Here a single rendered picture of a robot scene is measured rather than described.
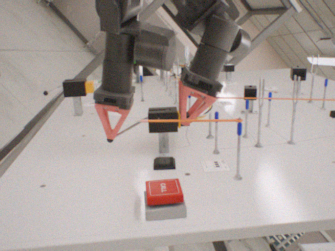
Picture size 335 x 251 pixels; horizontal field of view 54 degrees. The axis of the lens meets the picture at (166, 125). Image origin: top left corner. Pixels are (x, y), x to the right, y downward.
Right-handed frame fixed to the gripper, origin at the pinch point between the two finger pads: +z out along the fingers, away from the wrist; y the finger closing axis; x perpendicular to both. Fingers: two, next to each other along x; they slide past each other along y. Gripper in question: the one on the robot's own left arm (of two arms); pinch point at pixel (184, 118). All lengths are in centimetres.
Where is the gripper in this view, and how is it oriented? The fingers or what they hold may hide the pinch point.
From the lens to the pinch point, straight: 64.6
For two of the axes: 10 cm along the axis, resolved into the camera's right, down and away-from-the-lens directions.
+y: -0.6, -3.0, 9.5
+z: -3.6, 9.0, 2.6
